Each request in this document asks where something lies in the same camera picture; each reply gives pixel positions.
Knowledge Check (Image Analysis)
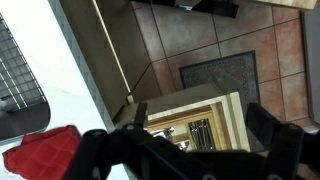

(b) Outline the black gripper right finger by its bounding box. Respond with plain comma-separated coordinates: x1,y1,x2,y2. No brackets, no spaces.
245,102,305,180

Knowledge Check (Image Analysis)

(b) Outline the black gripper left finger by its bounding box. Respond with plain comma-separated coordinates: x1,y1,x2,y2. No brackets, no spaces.
63,102,188,180

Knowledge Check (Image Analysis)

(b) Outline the red cloth towel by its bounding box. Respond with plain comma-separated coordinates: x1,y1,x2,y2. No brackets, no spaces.
2,124,82,180

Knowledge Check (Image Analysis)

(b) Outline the light wooden kitchen drawer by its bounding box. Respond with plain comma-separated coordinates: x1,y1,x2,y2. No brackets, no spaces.
113,83,252,153

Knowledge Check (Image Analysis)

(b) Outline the wooden cutlery organizer tray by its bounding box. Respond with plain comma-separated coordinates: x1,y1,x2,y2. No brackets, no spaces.
148,111,224,153

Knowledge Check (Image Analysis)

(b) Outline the stainless steel sink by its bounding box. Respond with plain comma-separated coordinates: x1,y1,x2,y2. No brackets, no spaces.
0,13,52,143

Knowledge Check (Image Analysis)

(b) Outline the grey patterned floor mat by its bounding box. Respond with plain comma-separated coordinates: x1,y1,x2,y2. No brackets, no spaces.
179,50,265,153

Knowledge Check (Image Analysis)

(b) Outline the wooden base cabinet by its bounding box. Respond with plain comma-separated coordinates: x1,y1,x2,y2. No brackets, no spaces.
59,0,152,118

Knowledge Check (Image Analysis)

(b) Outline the light wooden stand board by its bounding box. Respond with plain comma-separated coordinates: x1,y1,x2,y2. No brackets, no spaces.
246,0,318,11

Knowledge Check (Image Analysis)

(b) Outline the wire sink grid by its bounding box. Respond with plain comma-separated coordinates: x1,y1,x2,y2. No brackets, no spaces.
0,14,47,111

